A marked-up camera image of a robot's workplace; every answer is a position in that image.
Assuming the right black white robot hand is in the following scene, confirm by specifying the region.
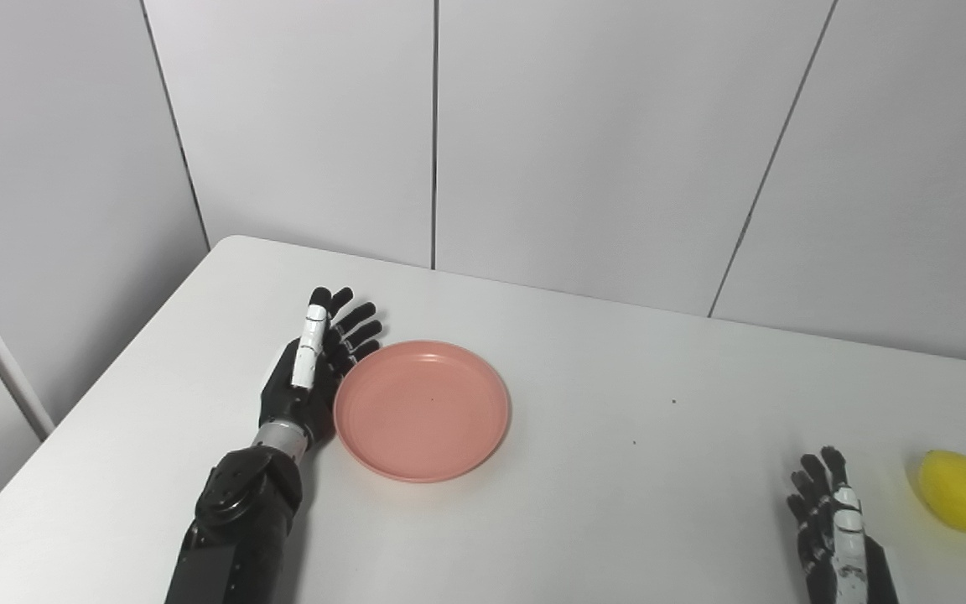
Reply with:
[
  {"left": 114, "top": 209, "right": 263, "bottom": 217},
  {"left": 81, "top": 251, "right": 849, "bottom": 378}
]
[{"left": 786, "top": 446, "right": 900, "bottom": 604}]

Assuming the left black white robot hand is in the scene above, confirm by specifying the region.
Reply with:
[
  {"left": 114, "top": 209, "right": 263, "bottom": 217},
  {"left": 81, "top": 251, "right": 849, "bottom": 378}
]
[{"left": 258, "top": 287, "right": 384, "bottom": 447}]

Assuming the pink round plate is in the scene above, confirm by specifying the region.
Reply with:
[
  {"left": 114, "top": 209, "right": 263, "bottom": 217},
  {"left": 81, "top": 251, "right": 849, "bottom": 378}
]
[{"left": 332, "top": 340, "right": 512, "bottom": 484}]

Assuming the yellow lemon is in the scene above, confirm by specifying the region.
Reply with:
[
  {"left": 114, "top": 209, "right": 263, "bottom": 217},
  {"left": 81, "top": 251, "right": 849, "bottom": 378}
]
[{"left": 917, "top": 450, "right": 966, "bottom": 536}]

